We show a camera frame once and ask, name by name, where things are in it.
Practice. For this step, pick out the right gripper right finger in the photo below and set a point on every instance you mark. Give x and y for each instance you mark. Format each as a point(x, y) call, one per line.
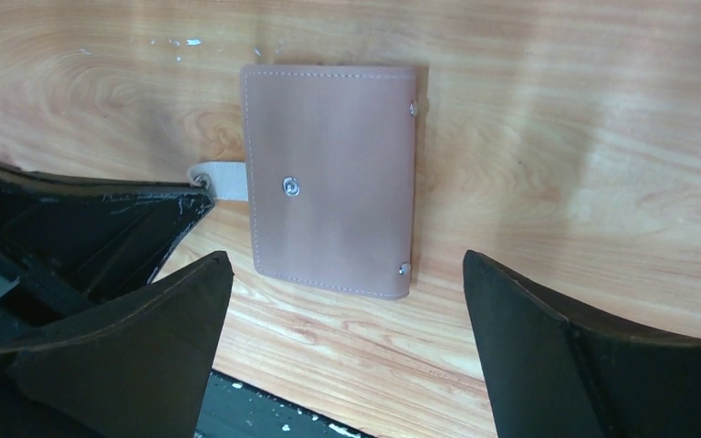
point(557, 367)

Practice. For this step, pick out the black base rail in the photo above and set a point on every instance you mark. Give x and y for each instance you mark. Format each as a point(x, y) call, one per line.
point(235, 409)

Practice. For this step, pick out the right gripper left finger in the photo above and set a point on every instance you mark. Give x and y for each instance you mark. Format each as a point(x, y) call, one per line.
point(136, 366)

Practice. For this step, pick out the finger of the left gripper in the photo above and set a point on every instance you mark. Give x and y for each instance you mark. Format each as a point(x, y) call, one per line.
point(68, 244)

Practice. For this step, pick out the pink leather card holder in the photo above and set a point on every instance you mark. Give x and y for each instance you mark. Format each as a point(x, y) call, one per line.
point(328, 175)

